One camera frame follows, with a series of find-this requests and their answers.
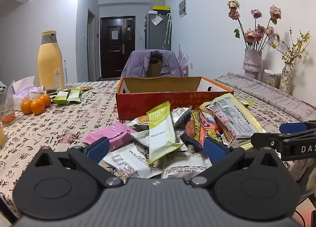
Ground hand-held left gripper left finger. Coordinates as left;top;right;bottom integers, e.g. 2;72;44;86
31;137;127;188

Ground pale yellow container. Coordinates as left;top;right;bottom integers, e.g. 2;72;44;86
0;123;6;147

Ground white plastic bag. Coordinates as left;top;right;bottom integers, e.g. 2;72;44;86
11;76;47;111

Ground pink snack packet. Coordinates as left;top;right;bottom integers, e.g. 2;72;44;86
83;121;136;152

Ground white folded umbrella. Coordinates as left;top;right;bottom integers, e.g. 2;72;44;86
164;13;172;45

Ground beige quilted blanket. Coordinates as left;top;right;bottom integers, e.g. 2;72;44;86
215;72;316;122

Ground tangerine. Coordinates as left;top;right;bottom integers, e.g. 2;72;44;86
37;94;51;107
20;99;32;114
31;98;45;115

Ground wire rack with papers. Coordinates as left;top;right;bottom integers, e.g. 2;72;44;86
178;44;190;77

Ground clear glass cup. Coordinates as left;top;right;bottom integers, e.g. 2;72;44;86
0;87;16;126

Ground dried pink roses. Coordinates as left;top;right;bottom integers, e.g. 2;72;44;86
227;0;282;51

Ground wooden chair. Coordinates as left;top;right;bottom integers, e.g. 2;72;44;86
147;55;163;77

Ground purple jacket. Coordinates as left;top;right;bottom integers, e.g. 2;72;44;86
121;50;185;78

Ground grey refrigerator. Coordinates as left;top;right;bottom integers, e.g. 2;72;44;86
144;13;172;51

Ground wall picture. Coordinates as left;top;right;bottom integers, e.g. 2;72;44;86
179;0;187;18

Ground yellow flower branches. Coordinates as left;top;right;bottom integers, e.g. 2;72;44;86
270;27;311;64

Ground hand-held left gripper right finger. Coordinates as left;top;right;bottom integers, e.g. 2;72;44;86
189;137;282;189

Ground silver packet with orange picture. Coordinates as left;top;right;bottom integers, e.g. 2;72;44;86
127;116;150;131

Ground small green snack packet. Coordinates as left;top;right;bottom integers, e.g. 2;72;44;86
52;90;71;105
67;89;82;104

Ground yellow bottle with grey neck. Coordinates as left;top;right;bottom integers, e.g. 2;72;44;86
37;31;66;91

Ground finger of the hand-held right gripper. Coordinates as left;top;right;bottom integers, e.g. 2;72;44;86
279;121;316;134
250;132;284;149

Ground dark entrance door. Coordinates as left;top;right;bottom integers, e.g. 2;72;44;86
100;16;136;79

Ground yellow edged silver snack packet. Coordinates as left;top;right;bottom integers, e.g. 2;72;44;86
199;93;266;150

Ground small floral vase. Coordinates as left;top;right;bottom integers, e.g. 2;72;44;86
279;63;293;94

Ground grey interior door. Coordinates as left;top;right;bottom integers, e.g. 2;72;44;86
87;11;97;82

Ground glass jar with grains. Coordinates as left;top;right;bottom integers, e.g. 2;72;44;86
264;69;282;88

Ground orange cardboard box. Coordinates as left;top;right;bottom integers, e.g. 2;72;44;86
116;76;234;121

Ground pink ribbed vase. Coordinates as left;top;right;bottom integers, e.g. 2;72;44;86
243;49;262;80

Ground crinkled silver snack packet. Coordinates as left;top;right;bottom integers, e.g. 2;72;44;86
171;107;192;129

